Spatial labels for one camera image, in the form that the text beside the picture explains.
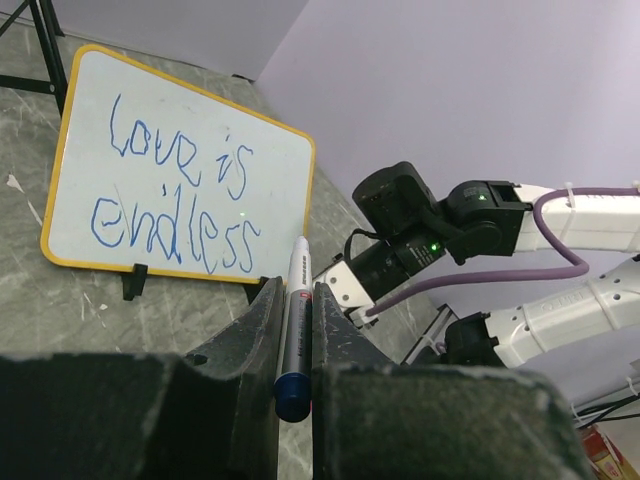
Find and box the orange framed whiteboard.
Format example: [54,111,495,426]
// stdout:
[40,45,316,283]

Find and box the white marker pen body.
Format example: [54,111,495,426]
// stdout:
[274,236,313,423]

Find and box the right aluminium frame rail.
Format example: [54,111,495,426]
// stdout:
[401,304,459,366]

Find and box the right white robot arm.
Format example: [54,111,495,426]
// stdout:
[343,162,639,368]

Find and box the black music stand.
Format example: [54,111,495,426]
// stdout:
[1,0,68,114]

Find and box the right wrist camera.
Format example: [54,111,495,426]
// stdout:
[313,260,379,328]

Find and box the yellow red packet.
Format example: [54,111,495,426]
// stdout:
[580,426,639,480]

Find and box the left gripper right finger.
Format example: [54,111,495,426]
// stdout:
[312,283,592,479]

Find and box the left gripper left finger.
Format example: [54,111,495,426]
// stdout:
[1,278,284,479]

